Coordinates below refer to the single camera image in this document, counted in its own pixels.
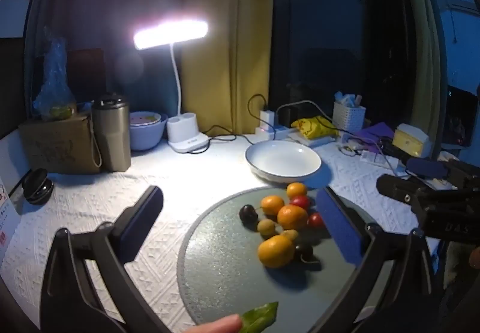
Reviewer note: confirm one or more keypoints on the round grey glass tray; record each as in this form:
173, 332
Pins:
225, 261

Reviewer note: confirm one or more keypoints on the light blue bowl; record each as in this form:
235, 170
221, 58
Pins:
148, 139

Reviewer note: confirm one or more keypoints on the white charger plug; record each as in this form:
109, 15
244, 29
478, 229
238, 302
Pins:
267, 119

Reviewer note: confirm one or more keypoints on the steel tumbler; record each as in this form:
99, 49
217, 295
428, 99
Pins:
110, 134

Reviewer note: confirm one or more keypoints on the white woven basket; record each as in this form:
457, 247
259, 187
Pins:
348, 117

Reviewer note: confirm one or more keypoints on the white textured tablecloth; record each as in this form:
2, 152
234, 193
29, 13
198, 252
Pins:
168, 175

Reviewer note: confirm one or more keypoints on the small pale packets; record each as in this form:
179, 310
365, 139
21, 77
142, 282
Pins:
347, 97

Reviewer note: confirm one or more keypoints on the dark plum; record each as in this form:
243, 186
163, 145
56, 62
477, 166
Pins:
248, 212

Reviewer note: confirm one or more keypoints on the orange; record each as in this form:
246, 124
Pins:
272, 204
292, 216
275, 251
296, 190

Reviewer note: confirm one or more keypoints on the white wipes packet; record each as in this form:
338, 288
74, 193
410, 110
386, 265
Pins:
313, 141

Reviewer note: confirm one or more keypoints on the yellow-green longan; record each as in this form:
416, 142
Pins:
266, 228
290, 234

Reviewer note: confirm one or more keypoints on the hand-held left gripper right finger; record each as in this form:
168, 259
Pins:
339, 228

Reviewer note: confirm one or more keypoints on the dark cherry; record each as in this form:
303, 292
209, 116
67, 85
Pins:
303, 252

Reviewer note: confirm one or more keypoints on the white power strip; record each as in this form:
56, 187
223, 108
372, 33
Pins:
279, 132

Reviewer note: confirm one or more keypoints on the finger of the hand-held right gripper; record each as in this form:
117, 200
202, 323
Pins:
397, 188
425, 167

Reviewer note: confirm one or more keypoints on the black power adapter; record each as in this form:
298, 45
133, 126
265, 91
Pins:
288, 117

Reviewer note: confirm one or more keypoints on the cardboard box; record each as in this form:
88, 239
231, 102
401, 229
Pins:
56, 145

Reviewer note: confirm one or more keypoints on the person's left hand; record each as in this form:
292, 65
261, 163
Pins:
217, 325

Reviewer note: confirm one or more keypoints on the person's right hand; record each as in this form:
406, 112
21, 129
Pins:
474, 258

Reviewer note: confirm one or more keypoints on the yellow and white box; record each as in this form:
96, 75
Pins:
410, 141

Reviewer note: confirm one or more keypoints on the white desk lamp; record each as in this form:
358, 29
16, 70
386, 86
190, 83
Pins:
187, 134

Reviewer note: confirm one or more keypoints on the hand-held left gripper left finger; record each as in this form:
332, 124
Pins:
144, 214

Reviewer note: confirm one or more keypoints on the pink patterned bowl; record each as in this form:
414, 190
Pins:
144, 118

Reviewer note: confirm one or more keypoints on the green leaf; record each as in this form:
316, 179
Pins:
260, 316

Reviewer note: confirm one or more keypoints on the yellow curtain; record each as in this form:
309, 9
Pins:
228, 36

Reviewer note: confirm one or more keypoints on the blue plastic bag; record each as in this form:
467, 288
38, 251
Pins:
54, 81

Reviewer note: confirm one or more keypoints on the red cherry tomato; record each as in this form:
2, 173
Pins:
300, 201
316, 220

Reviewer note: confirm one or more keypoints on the yellow printed bag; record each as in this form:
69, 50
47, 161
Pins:
315, 126

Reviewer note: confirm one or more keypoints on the white paper card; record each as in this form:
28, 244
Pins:
7, 220

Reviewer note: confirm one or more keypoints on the pale green curtain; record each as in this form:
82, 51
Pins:
425, 74

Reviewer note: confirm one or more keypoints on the white plate with dark rim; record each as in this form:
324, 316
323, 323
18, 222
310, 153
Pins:
283, 162

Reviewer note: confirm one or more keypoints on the purple bag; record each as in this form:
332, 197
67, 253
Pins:
375, 132

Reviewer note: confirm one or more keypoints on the white labelled packet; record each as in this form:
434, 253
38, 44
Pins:
373, 158

